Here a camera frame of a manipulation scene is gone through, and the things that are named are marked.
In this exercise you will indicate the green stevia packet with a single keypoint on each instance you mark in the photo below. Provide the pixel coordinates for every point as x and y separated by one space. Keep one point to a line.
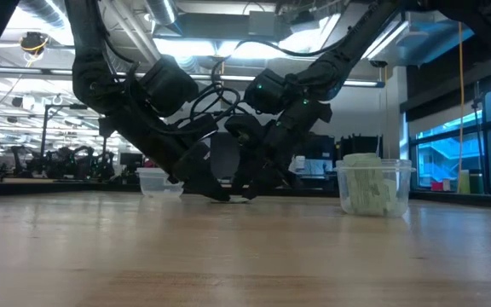
233 200
362 183
392 197

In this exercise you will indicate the light green container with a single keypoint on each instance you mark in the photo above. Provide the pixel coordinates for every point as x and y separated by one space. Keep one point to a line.
465 181

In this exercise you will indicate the white bottle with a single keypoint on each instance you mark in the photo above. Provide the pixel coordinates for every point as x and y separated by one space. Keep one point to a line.
300 164

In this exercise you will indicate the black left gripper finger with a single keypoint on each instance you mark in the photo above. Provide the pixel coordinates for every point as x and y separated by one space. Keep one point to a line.
203 179

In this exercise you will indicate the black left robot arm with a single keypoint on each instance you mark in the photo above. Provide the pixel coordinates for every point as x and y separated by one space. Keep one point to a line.
96 85

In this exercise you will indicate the small silver air duct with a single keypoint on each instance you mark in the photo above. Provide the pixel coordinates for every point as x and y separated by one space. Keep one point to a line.
162 10

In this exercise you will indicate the long ceiling light strip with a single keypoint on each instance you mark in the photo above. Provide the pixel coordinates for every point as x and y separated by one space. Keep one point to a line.
356 82

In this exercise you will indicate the grey door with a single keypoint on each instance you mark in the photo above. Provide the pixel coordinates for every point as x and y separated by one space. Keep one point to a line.
224 158

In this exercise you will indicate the clear plastic cup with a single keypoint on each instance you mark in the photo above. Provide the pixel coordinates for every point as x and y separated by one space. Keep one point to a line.
403 187
154 183

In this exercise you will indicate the red box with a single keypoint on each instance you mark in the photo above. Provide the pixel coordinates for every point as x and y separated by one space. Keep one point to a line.
437 186

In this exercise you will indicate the black ceiling dome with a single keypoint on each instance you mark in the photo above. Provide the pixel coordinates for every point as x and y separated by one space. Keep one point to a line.
33 42

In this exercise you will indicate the dark green container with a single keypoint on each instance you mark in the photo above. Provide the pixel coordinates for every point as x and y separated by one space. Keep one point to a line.
477 181

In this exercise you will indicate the black gantry frame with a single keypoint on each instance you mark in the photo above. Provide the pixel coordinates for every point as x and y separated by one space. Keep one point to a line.
45 128

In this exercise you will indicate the black cabinet with screen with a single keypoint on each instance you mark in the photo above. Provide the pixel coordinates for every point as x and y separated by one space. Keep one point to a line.
320 153

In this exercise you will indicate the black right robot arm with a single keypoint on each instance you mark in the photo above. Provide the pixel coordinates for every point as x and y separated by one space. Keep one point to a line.
348 47

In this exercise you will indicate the grey ceiling box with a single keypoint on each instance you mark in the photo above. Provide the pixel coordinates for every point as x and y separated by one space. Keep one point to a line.
262 23

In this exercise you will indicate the background robot station row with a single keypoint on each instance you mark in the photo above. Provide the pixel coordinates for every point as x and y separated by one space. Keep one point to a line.
62 164

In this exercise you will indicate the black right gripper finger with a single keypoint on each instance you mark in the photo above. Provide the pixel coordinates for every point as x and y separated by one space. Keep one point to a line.
242 181
264 181

